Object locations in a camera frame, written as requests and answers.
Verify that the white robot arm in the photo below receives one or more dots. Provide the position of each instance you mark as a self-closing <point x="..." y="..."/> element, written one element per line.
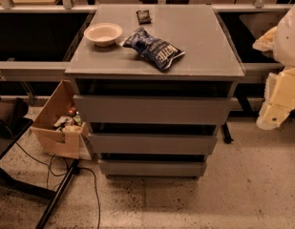
<point x="280" y="40"/>

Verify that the dark bag on left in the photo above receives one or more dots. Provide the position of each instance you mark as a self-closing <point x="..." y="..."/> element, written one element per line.
<point x="11" y="111"/>

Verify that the grey drawer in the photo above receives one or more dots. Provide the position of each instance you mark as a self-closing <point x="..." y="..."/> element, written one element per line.
<point x="153" y="144"/>
<point x="151" y="168"/>
<point x="152" y="110"/>

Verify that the cardboard box with trash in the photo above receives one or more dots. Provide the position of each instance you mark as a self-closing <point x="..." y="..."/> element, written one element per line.
<point x="59" y="128"/>

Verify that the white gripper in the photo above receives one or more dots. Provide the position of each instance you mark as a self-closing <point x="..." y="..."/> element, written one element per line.
<point x="287" y="38"/>

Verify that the grey bottom drawer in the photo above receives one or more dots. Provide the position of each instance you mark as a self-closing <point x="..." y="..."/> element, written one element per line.
<point x="151" y="168"/>

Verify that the grey top drawer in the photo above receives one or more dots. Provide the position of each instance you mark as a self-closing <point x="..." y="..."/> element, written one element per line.
<point x="152" y="110"/>

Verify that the grey drawer cabinet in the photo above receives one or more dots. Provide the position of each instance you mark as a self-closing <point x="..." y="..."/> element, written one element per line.
<point x="209" y="69"/>

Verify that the blue chip bag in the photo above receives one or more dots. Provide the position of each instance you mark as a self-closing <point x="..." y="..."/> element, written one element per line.
<point x="155" y="50"/>

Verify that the grey middle drawer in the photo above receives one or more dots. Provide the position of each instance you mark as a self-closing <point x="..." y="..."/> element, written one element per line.
<point x="153" y="144"/>

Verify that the black table leg frame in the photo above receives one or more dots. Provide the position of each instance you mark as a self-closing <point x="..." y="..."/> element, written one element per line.
<point x="7" y="139"/>

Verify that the white bowl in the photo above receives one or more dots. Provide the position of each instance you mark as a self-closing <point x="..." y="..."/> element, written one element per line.
<point x="103" y="34"/>

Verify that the small black snack packet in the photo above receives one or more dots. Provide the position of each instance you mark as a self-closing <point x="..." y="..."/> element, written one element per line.
<point x="143" y="17"/>

